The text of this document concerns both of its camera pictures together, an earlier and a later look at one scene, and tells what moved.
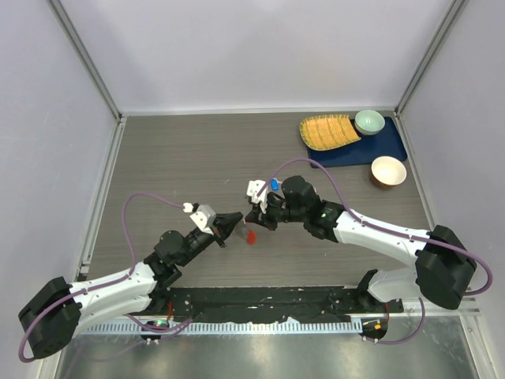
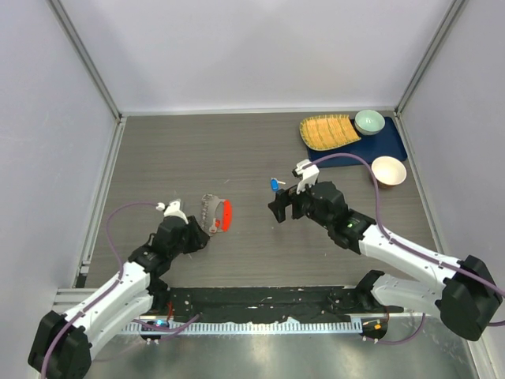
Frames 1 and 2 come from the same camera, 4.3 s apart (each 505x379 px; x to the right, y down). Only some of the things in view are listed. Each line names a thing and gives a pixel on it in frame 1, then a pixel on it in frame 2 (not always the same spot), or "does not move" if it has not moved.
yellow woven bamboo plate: (327, 132) does not move
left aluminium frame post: (87, 61) does not move
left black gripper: (223, 226) to (198, 238)
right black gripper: (263, 219) to (284, 198)
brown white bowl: (387, 171) does not move
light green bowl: (369, 121) does not move
